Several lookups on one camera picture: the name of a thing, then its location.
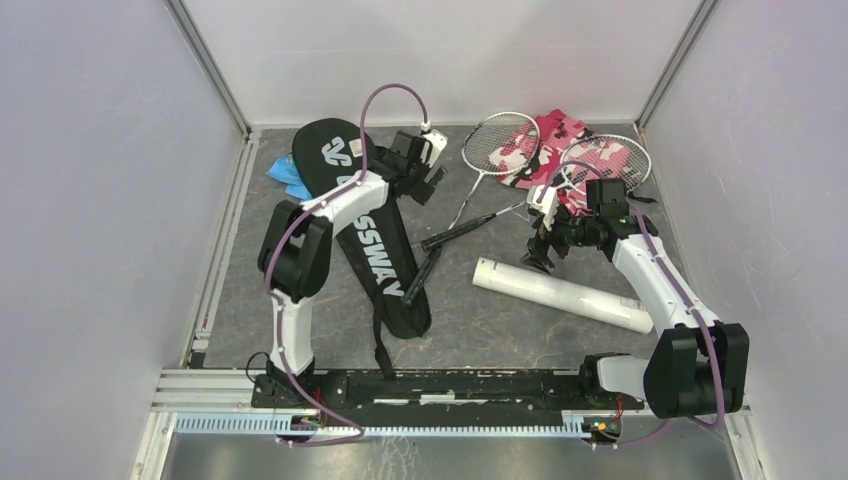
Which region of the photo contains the white shuttlecock tube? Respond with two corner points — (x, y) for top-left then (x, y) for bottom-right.
(472, 257), (654, 334)

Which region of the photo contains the black racket bag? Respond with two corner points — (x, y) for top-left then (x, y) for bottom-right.
(292, 118), (432, 380)

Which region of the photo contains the white racket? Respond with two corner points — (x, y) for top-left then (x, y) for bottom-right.
(401, 112), (541, 307)
(421, 135), (652, 252)

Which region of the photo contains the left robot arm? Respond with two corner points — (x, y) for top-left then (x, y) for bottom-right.
(258, 129), (447, 408)

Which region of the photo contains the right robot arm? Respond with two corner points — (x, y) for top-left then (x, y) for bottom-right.
(522, 179), (750, 422)

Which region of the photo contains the pink camouflage bag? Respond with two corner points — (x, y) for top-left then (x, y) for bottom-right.
(496, 109), (616, 215)

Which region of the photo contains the blue cloth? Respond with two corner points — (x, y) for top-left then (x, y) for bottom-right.
(266, 154), (313, 201)

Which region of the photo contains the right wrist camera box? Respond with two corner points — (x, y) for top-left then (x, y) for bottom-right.
(527, 185), (560, 231)

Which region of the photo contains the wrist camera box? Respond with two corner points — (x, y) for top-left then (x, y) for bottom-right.
(420, 128), (448, 169)
(527, 185), (560, 231)

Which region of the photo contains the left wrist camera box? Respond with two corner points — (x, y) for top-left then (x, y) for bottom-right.
(420, 128), (448, 169)

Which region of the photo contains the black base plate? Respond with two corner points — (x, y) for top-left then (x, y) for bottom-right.
(251, 369), (645, 428)

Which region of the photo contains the white slotted cable duct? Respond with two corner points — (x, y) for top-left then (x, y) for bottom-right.
(173, 412), (590, 439)

